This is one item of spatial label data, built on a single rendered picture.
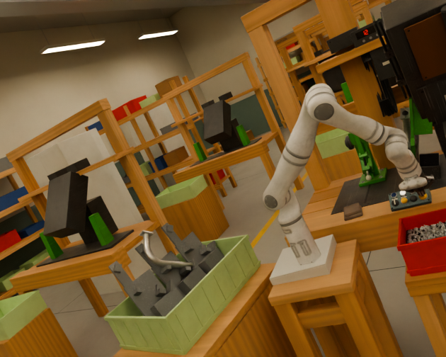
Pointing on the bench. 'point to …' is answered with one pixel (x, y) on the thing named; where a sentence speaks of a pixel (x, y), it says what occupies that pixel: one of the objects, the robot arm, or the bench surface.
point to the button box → (408, 200)
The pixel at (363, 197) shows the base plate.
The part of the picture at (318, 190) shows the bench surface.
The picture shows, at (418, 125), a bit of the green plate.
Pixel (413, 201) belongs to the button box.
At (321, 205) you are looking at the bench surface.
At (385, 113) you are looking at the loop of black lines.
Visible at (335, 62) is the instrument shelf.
